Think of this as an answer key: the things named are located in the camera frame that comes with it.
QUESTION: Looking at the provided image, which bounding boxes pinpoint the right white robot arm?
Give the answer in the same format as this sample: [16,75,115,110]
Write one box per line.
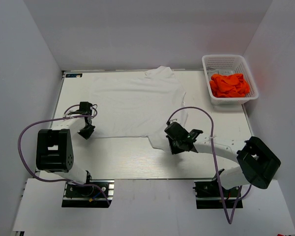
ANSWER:
[165,122,281,196]

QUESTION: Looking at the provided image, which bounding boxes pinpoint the orange t shirt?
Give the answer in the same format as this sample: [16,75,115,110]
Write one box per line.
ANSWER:
[209,73,250,98]

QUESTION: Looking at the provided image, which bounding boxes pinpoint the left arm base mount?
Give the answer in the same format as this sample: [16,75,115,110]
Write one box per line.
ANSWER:
[61,180,115,208]

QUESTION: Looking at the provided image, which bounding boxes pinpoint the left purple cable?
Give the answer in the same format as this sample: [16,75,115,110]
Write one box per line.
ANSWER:
[17,104,111,207]

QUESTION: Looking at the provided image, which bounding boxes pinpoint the white t shirt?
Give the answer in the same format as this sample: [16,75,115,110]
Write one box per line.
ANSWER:
[88,66,188,151]

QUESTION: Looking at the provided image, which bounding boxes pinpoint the blue table label sticker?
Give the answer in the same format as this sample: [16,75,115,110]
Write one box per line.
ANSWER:
[65,73,83,78]

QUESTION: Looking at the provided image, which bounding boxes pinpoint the white plastic basket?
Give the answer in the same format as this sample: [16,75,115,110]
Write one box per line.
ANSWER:
[202,55,259,105]

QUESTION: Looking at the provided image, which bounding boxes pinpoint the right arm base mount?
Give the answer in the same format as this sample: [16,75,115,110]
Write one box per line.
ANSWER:
[193,180,241,209]

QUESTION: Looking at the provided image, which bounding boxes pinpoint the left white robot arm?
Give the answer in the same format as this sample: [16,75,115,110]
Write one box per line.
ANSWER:
[36,102,97,196]

